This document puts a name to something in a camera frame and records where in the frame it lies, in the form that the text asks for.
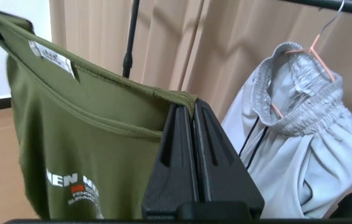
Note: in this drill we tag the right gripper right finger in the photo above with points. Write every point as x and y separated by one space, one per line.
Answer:
225 183

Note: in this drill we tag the beige curtain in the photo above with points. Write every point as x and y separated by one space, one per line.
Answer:
225 46

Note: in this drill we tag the green garment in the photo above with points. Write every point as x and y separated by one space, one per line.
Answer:
85 133

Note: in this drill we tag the pale grey shorts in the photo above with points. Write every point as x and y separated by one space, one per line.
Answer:
319 161

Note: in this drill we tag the pink clothes hanger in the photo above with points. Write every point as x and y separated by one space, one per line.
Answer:
322 62

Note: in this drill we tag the black clothes rack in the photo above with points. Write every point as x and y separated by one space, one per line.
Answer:
131 37

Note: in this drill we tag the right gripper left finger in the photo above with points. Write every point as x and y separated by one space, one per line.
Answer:
171 180

